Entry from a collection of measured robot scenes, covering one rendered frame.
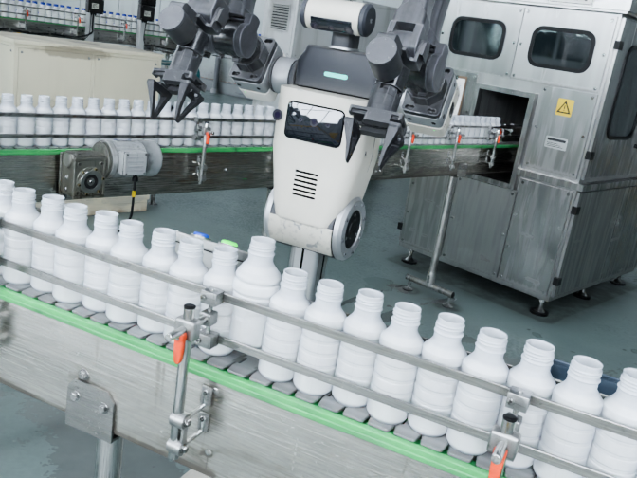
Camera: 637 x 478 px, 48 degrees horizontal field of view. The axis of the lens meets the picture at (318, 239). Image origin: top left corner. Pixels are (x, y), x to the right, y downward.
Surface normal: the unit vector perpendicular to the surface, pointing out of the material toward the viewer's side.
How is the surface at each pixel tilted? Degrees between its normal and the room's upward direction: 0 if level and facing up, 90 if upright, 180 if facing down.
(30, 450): 0
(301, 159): 90
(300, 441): 90
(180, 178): 90
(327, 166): 90
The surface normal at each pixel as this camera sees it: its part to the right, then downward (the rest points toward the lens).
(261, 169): 0.72, 0.29
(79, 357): -0.43, 0.18
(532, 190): -0.68, 0.10
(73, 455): 0.15, -0.95
